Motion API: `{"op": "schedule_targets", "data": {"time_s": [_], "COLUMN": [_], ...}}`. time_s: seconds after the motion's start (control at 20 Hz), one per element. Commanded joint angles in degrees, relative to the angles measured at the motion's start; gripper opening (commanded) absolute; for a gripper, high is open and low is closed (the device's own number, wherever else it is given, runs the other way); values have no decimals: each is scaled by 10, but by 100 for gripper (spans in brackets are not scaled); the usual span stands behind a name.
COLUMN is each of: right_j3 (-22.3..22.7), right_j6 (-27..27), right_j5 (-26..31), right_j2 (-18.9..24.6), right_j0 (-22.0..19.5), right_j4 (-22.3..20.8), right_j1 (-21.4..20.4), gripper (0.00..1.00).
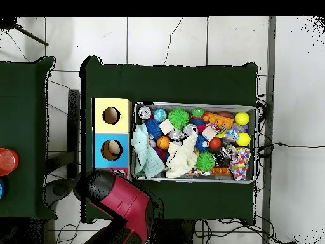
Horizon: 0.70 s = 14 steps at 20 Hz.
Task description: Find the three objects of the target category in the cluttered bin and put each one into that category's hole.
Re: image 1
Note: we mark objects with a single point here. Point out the mint green muslin cloth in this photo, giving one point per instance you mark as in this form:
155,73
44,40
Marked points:
146,155

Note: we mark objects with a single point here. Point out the cream yellow muslin cloth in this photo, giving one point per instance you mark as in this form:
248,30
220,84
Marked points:
183,157

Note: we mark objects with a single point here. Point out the clear mesh bin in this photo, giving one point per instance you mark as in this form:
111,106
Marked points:
144,175

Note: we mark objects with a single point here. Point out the wooden box with three holes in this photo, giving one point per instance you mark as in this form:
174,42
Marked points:
99,147

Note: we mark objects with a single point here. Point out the blue spiky ball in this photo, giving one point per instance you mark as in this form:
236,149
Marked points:
154,129

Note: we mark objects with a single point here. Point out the large green spiky ball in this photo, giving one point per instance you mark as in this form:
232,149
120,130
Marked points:
179,118

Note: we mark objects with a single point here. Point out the silver can with open top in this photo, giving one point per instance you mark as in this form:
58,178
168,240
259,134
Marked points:
190,129

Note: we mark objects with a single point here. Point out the silver can with pull tab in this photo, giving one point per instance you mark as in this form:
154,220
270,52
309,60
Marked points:
144,112

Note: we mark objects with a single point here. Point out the small green spiky ball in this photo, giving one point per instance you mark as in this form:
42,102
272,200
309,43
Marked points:
205,161

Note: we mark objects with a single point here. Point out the dark green table cloth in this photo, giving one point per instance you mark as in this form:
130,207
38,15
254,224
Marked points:
167,81

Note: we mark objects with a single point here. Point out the orange plastic toy piece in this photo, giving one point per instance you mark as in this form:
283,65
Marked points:
218,120

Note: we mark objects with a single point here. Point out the flat orange plastic tray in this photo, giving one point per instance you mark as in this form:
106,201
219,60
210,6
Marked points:
221,171

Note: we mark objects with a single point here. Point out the yellow tennis ball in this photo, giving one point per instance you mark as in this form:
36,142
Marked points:
243,140

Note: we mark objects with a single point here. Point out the black floor stand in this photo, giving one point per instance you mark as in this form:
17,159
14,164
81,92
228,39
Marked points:
73,132

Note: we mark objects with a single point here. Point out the green cloth side table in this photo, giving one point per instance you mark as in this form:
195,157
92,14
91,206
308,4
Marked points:
28,198

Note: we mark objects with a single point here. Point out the red cup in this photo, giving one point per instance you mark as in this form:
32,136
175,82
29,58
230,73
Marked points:
7,161

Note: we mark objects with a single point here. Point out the blue cup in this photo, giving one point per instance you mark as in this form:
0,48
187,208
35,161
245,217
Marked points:
1,189

